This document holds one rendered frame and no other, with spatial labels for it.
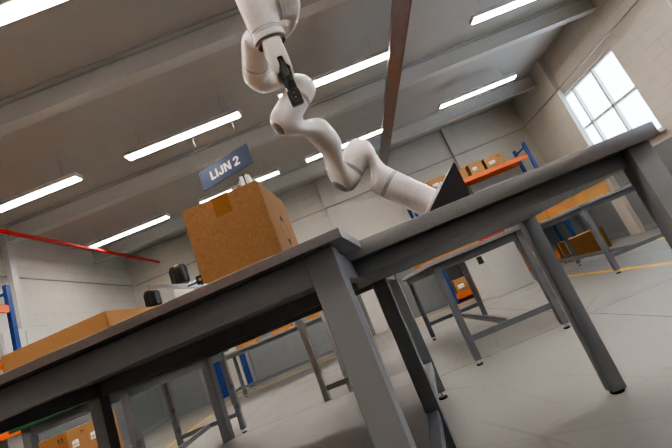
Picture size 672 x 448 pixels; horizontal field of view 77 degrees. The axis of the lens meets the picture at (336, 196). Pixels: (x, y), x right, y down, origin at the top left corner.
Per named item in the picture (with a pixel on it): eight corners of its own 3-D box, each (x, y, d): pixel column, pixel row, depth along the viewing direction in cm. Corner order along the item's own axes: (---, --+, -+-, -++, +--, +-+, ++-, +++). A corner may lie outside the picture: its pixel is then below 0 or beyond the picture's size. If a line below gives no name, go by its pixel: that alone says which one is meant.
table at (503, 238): (428, 341, 504) (401, 279, 524) (490, 315, 506) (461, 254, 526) (474, 369, 291) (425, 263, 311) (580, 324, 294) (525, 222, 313)
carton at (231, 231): (244, 299, 145) (220, 227, 152) (309, 272, 144) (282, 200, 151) (207, 300, 116) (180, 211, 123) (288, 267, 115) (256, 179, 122)
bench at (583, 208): (533, 284, 640) (509, 236, 660) (581, 264, 642) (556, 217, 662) (616, 275, 427) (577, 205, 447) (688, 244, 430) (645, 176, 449)
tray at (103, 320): (105, 352, 118) (101, 338, 119) (186, 317, 116) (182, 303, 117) (3, 375, 89) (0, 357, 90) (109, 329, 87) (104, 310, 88)
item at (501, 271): (482, 300, 714) (450, 233, 745) (512, 287, 727) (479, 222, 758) (502, 296, 648) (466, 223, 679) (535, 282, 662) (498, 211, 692)
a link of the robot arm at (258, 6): (283, 33, 114) (250, 44, 112) (263, -11, 114) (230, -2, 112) (286, 17, 106) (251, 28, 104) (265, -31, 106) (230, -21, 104)
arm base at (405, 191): (419, 230, 176) (379, 210, 180) (437, 191, 181) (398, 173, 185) (425, 218, 158) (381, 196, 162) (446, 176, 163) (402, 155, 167)
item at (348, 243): (199, 351, 295) (198, 349, 296) (398, 268, 280) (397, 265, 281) (-281, 506, 93) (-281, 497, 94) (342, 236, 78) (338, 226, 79)
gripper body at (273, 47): (258, 52, 114) (275, 90, 114) (253, 36, 103) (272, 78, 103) (284, 42, 114) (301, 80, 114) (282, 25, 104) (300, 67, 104)
